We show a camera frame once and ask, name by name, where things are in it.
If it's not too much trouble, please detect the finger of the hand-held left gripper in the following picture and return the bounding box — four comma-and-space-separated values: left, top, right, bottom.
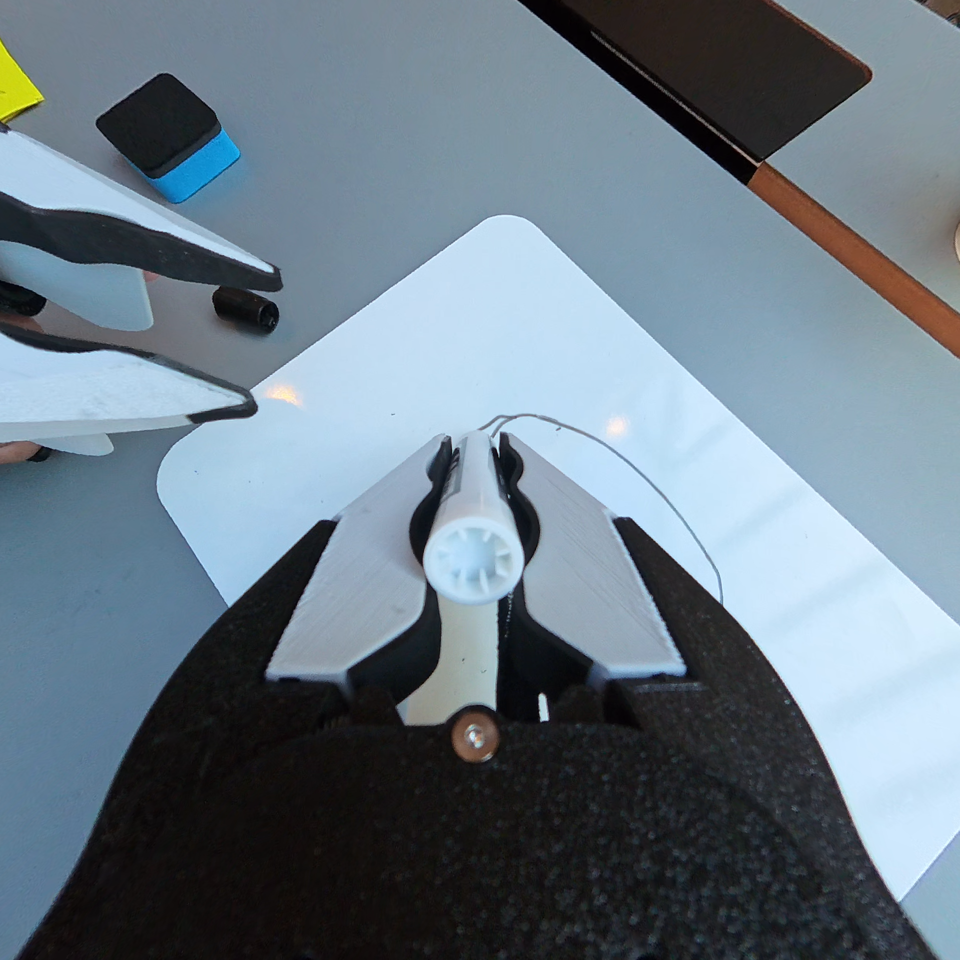
0, 127, 284, 294
0, 326, 258, 445

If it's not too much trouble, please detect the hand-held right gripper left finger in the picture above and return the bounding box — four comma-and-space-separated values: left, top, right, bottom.
266, 433, 453, 706

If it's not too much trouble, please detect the yellow paper note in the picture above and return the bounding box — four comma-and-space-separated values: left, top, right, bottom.
0, 39, 46, 125

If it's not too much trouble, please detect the blue and black whiteboard eraser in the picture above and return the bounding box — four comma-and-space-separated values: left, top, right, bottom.
95, 72, 242, 205

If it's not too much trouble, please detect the black desk cable flap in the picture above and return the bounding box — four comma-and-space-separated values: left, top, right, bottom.
517, 0, 873, 186

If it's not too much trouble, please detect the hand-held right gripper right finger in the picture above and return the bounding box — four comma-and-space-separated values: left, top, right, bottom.
495, 432, 687, 706

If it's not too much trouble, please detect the grey desk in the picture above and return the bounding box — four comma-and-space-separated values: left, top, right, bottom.
0, 0, 960, 960

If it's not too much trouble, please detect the white dry-erase marker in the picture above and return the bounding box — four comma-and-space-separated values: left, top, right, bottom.
421, 429, 526, 607

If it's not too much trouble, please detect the black marker cap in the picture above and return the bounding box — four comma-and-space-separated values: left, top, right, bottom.
211, 286, 281, 336

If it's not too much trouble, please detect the white whiteboard sheet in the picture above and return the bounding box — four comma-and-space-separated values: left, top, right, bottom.
156, 215, 960, 905

